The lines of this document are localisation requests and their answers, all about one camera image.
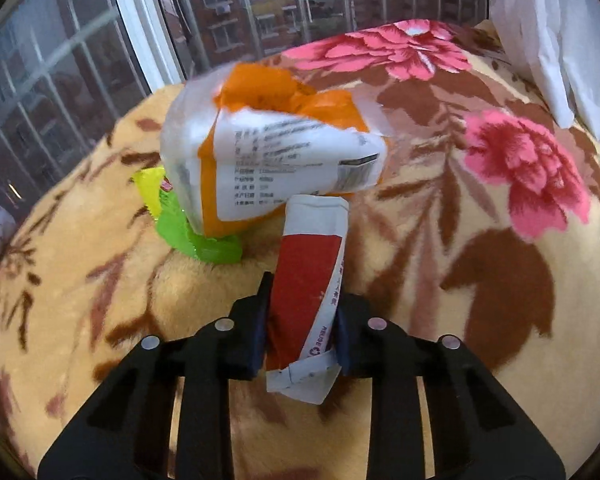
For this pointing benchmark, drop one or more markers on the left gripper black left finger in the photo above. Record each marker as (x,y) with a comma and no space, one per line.
(164,411)

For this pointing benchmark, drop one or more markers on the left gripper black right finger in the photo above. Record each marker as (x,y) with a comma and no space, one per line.
(478,430)

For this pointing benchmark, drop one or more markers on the red white crushed carton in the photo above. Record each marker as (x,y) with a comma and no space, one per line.
(300,363)

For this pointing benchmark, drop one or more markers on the white orange plastic bag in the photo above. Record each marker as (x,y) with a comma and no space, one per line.
(238,142)

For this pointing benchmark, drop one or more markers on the yellow floral fleece blanket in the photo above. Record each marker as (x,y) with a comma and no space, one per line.
(486,226)

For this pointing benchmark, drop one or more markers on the green yellow snack wrapper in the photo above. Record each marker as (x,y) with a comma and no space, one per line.
(172,224)

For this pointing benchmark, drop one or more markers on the white curtain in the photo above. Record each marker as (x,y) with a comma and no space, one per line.
(556,44)

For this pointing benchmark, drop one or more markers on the white window frame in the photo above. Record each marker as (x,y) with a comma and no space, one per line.
(151,42)

